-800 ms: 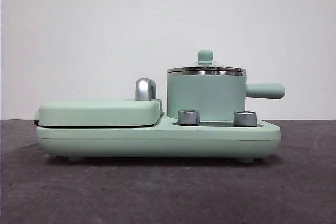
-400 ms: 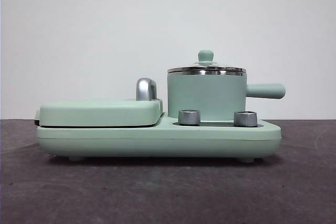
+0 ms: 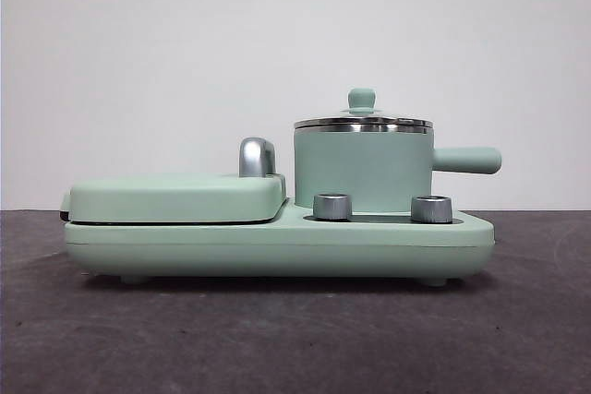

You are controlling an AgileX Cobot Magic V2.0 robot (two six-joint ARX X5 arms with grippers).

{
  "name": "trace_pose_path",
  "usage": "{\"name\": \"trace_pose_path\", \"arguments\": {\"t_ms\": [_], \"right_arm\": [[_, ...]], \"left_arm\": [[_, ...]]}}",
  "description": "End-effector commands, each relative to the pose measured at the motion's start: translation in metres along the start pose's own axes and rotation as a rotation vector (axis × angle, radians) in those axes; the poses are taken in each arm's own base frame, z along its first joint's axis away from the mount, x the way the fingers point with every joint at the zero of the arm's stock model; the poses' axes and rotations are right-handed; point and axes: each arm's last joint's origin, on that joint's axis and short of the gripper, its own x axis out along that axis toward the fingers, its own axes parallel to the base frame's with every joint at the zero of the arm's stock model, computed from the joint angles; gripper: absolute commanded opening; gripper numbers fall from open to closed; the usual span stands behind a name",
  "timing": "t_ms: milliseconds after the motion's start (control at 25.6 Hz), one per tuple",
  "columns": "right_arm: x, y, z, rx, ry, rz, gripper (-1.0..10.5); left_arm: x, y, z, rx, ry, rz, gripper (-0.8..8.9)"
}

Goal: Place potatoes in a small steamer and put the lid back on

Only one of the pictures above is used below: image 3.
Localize mint green pot with handle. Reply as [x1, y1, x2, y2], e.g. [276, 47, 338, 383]
[293, 126, 503, 213]

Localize mint green hinged grill lid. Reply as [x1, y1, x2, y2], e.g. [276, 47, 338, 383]
[59, 136, 289, 224]

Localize mint green breakfast machine base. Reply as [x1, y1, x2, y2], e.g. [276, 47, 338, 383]
[63, 197, 495, 286]

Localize glass pot lid green knob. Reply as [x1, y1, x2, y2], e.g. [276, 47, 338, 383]
[294, 87, 434, 132]

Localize silver control knob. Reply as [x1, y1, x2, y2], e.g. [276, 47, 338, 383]
[409, 194, 454, 224]
[312, 191, 355, 221]

